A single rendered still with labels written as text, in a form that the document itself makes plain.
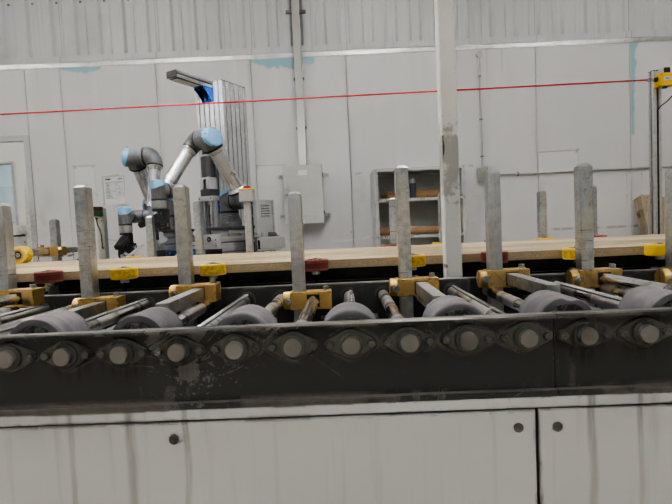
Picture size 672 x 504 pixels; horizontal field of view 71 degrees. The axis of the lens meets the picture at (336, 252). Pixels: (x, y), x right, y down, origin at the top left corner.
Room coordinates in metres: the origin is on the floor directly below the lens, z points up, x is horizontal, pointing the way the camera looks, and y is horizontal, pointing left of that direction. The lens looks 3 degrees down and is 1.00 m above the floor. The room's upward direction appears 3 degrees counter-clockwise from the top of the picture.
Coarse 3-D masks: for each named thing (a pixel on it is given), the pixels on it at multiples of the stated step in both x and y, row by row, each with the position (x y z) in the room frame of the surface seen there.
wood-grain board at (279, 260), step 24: (528, 240) 2.18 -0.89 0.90; (552, 240) 2.08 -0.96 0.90; (600, 240) 1.90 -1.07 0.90; (624, 240) 1.82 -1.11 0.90; (648, 240) 1.75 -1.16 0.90; (24, 264) 2.12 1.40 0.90; (48, 264) 2.02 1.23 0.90; (72, 264) 1.93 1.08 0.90; (120, 264) 1.77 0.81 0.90; (144, 264) 1.70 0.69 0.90; (168, 264) 1.64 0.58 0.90; (240, 264) 1.51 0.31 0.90; (264, 264) 1.50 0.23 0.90; (288, 264) 1.50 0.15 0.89; (336, 264) 1.50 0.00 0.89; (360, 264) 1.50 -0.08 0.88; (384, 264) 1.49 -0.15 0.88
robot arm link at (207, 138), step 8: (208, 128) 2.73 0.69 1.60; (216, 128) 2.77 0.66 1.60; (192, 136) 2.78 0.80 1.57; (200, 136) 2.73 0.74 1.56; (208, 136) 2.71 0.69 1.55; (216, 136) 2.75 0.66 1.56; (200, 144) 2.76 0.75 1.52; (208, 144) 2.73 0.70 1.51; (216, 144) 2.74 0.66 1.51; (208, 152) 2.77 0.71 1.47; (216, 152) 2.78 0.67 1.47; (216, 160) 2.80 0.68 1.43; (224, 160) 2.82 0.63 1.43; (224, 168) 2.83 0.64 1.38; (232, 168) 2.87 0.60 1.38; (224, 176) 2.85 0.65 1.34; (232, 176) 2.86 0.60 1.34; (232, 184) 2.87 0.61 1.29; (240, 184) 2.90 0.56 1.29; (232, 192) 2.89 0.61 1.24; (232, 200) 2.94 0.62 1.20; (240, 208) 2.95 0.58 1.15
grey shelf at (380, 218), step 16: (384, 176) 5.06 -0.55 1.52; (416, 176) 5.06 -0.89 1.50; (432, 176) 5.06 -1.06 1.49; (464, 176) 4.63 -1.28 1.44; (384, 192) 5.06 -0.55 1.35; (464, 192) 4.63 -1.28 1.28; (384, 208) 5.06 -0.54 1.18; (416, 208) 5.06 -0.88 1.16; (432, 208) 5.06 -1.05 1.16; (464, 208) 4.63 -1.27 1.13; (384, 224) 5.06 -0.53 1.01; (416, 224) 5.06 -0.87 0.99; (432, 224) 5.06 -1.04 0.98; (464, 224) 4.63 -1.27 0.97; (384, 240) 5.06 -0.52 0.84; (416, 240) 5.06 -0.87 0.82; (432, 240) 5.06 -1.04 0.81; (464, 240) 4.63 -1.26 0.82
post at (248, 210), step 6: (246, 204) 2.41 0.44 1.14; (246, 210) 2.41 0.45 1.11; (252, 210) 2.43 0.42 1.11; (246, 216) 2.41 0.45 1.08; (252, 216) 2.43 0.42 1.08; (246, 222) 2.41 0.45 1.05; (252, 222) 2.43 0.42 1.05; (246, 228) 2.41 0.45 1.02; (252, 228) 2.43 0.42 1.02; (246, 234) 2.41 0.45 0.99; (252, 234) 2.43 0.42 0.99; (246, 240) 2.41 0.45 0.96; (252, 240) 2.42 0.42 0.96; (246, 246) 2.41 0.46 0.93; (252, 246) 2.41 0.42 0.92; (246, 252) 2.41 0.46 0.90; (252, 252) 2.41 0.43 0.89
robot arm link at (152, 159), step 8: (144, 152) 2.94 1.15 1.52; (152, 152) 2.95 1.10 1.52; (144, 160) 2.95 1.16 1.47; (152, 160) 2.94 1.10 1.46; (160, 160) 2.97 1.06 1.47; (152, 168) 2.93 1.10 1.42; (160, 168) 2.97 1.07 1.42; (152, 176) 2.92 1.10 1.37; (160, 176) 2.96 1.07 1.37; (144, 216) 2.85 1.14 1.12
